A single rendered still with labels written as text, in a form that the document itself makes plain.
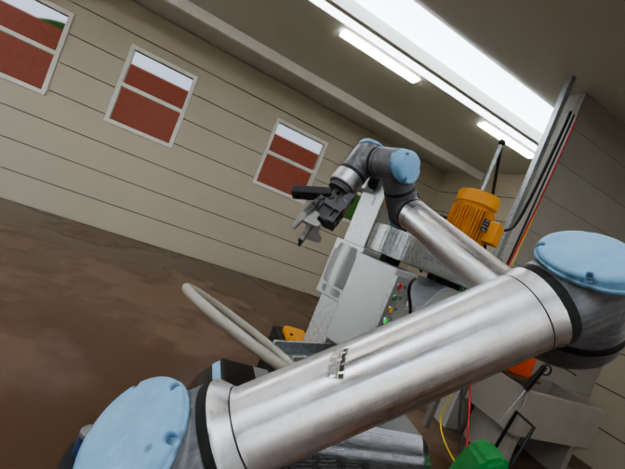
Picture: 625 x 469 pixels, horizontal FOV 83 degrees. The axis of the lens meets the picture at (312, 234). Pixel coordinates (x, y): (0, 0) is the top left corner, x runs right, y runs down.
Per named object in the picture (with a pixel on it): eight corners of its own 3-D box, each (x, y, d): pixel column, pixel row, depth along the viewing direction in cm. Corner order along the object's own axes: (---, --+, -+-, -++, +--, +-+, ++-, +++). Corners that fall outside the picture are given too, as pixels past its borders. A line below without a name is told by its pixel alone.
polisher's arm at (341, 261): (312, 274, 254) (325, 242, 254) (341, 281, 279) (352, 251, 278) (398, 322, 203) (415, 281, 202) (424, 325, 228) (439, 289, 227)
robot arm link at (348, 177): (338, 161, 102) (337, 178, 111) (327, 173, 101) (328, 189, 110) (364, 177, 100) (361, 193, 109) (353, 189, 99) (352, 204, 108)
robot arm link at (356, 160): (380, 136, 101) (355, 134, 109) (356, 167, 98) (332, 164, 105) (392, 160, 107) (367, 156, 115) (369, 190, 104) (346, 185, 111)
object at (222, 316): (245, 328, 147) (249, 323, 148) (328, 402, 113) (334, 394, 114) (155, 269, 113) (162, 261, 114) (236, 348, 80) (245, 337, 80)
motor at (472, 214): (441, 254, 228) (465, 196, 226) (489, 272, 207) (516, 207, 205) (422, 245, 207) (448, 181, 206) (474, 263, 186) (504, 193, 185)
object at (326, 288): (312, 285, 267) (332, 234, 266) (352, 299, 277) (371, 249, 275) (325, 299, 234) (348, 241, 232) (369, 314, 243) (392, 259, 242)
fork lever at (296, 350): (360, 350, 186) (364, 341, 186) (390, 370, 173) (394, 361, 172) (262, 346, 135) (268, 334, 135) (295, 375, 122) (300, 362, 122)
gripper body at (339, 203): (330, 223, 96) (356, 191, 99) (305, 207, 98) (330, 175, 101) (331, 234, 103) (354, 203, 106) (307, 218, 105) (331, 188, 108)
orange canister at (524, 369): (495, 366, 409) (506, 340, 408) (523, 374, 428) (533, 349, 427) (511, 377, 389) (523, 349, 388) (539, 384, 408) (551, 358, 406)
